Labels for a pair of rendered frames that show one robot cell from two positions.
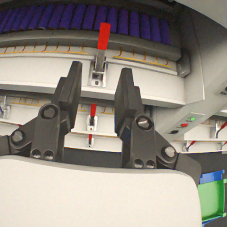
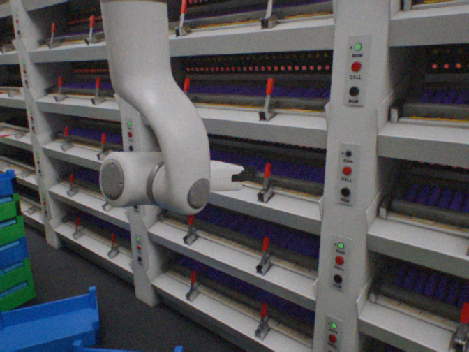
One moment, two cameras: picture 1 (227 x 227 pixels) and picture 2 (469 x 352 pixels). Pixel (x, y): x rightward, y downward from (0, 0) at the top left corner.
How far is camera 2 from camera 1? 72 cm
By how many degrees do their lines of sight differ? 60
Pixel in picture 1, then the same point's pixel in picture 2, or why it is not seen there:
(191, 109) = (330, 228)
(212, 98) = (340, 209)
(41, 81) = (232, 195)
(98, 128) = (269, 274)
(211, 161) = not seen: outside the picture
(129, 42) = (290, 180)
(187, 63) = not seen: hidden behind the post
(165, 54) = (315, 188)
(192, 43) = not seen: hidden behind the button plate
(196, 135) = (405, 329)
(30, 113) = (214, 247)
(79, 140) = (250, 325)
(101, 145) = (276, 342)
